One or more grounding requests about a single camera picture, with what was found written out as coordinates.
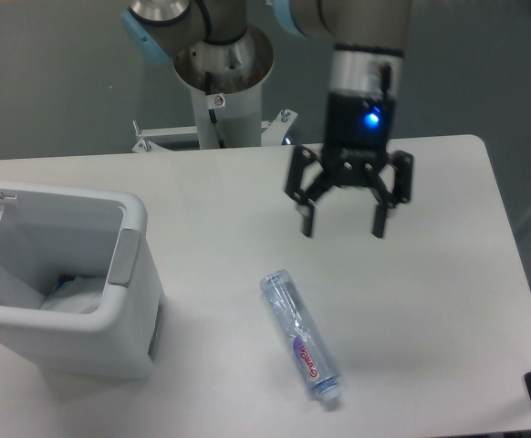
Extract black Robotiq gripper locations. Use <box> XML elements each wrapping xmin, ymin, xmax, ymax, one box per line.
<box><xmin>284</xmin><ymin>44</ymin><xmax>414</xmax><ymax>238</ymax></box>

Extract white plastic pouch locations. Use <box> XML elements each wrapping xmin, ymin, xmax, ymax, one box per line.
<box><xmin>40</xmin><ymin>276</ymin><xmax>106</xmax><ymax>314</ymax></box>

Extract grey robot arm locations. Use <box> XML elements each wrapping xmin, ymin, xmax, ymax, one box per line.
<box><xmin>120</xmin><ymin>1</ymin><xmax>413</xmax><ymax>237</ymax></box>

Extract white plastic trash can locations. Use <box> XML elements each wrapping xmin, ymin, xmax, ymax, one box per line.
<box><xmin>0</xmin><ymin>182</ymin><xmax>166</xmax><ymax>379</ymax></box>

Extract clear plastic water bottle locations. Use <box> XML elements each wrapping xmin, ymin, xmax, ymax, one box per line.
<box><xmin>259</xmin><ymin>269</ymin><xmax>341</xmax><ymax>412</ymax></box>

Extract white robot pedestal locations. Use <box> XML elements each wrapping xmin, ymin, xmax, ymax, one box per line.
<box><xmin>133</xmin><ymin>25</ymin><xmax>297</xmax><ymax>152</ymax></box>

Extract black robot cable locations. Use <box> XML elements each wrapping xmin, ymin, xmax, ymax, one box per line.
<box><xmin>203</xmin><ymin>71</ymin><xmax>226</xmax><ymax>150</ymax></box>

